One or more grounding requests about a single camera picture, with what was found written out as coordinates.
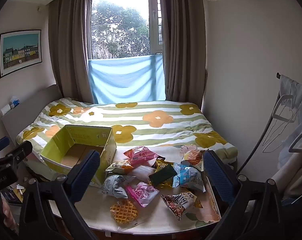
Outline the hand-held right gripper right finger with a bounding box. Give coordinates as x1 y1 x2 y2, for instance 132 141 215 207
203 150 284 240

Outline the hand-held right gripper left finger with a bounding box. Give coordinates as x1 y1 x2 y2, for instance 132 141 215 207
18 149 101 240

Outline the light blue snack packet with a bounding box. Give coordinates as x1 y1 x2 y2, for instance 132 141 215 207
172 162 206 193

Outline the grey white snack packet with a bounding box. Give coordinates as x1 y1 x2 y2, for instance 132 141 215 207
98 174 136 198

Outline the orange snack bag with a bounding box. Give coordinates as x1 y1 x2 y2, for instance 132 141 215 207
180 149 208 172

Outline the white orange snack packet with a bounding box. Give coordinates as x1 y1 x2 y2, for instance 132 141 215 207
105 159 134 175

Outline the green cardboard box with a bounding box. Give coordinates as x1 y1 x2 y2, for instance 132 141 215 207
40 124 117 186

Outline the brown red snack packet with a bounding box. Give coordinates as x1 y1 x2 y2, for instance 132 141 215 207
161 192 203 221

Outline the waffle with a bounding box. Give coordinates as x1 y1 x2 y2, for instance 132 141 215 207
110 199 139 227

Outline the dark green snack packet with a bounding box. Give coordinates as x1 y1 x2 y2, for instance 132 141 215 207
148 164 178 187

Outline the yellow snack packet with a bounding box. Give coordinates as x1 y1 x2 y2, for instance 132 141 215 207
151 159 181 188

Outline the white small box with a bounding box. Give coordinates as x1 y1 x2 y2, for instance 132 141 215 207
127 165 156 183

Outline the pink orange snack packet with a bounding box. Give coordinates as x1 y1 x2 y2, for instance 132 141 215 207
123 146 158 167

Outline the person's left hand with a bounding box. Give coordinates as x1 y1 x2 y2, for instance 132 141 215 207
1 199 17 233

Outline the stack of books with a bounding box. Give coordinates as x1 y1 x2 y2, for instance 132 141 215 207
1 182 25 205

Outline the grey bed headboard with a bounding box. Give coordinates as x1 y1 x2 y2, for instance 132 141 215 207
1 84 64 145

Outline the white table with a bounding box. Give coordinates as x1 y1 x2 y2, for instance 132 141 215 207
48 175 222 237

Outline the flowered striped blanket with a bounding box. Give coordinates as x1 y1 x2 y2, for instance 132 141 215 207
16 98 238 163

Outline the cream floral tablecloth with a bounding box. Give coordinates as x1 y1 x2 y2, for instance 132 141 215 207
75 145 221 232

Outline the cream hanging garment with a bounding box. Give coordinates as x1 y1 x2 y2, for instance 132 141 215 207
278 112 302 200

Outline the white plastic hanger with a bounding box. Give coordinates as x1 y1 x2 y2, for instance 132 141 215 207
272 94 301 123

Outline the framed picture of houses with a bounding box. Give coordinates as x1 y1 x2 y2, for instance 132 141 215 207
0 29 43 79

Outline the light blue cloth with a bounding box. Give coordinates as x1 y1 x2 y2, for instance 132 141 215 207
88 54 166 105

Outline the brown curtain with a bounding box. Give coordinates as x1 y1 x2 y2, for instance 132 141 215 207
48 0 94 104
159 0 207 105

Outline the grey hanging garment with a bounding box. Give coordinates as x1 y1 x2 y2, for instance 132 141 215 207
278 76 302 110

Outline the window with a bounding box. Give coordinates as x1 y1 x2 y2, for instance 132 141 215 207
87 0 164 60

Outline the black cable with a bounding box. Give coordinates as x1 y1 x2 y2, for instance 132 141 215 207
237 90 281 174

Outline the thin wire hanger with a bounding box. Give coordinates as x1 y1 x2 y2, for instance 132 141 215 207
263 105 299 153

